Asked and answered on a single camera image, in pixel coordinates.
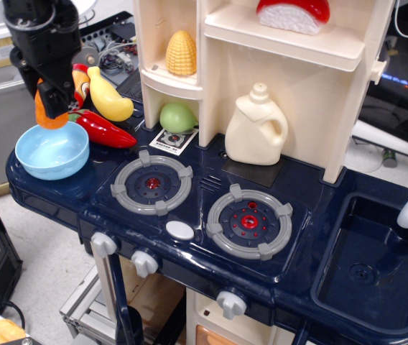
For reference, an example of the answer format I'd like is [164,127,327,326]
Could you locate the left grey stove knob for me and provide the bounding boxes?
[91,232,118,259]

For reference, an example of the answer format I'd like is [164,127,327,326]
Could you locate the red white toy sushi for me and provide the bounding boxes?
[256,0,330,35]

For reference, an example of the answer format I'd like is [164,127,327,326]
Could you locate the left grey stove burner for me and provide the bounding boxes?
[110,150,193,216]

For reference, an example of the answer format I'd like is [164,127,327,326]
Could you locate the yellow toy banana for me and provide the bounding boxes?
[88,66,134,122]

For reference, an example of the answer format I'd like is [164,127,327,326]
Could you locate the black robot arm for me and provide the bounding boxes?
[2,1,81,120]

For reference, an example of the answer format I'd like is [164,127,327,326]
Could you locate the grey oval stove button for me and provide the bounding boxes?
[165,221,195,241]

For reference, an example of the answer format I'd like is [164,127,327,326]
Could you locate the green toy pear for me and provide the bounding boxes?
[159,102,198,133]

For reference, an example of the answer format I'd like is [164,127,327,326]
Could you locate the grey stove knob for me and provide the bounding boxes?
[131,250,159,278]
[91,232,118,259]
[216,291,247,320]

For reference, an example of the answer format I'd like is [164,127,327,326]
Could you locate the grey stove burner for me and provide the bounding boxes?
[110,150,193,216]
[205,184,293,261]

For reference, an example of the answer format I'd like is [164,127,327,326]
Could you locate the right grey stove burner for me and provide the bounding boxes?
[205,184,293,261]

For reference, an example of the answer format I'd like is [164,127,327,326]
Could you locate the red orange toy bottle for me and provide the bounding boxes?
[70,63,90,111]

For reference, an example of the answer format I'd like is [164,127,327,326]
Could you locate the right grey stove knob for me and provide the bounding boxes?
[216,291,247,320]

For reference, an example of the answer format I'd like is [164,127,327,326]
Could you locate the tangled electronics wires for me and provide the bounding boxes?
[98,41,140,76]

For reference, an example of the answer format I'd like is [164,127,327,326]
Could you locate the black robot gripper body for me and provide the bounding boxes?
[9,22,81,104]

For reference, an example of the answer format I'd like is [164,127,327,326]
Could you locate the light blue plastic bowl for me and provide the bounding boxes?
[14,121,90,180]

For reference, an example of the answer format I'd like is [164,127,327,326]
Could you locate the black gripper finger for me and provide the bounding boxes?
[17,59,40,98]
[37,80,68,119]

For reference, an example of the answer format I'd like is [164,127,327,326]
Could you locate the black white sticker label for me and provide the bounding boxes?
[149,128,198,156]

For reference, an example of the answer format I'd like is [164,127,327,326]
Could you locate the red toy chili pepper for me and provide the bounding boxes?
[68,109,137,149]

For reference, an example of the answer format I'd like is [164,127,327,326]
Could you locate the cream toy detergent jug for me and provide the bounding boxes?
[225,83,289,165]

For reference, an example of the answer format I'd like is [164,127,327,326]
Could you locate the yellow toy corn cob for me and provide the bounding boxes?
[165,30,197,75]

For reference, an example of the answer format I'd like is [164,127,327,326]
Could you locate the aluminium frame rail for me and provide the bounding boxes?
[60,266,116,344]

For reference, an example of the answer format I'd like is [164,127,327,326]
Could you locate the navy toy kitchen counter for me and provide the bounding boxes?
[6,117,408,344]

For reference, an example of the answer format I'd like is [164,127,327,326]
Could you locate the middle grey stove knob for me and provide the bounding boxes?
[131,250,159,278]

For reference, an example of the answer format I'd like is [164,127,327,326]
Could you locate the small green can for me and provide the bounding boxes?
[382,148,398,168]

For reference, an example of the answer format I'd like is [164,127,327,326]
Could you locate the cream toy kitchen shelf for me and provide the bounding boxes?
[133,1,394,183]

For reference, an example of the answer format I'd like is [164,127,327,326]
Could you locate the orange toy carrot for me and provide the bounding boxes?
[34,78,69,129]

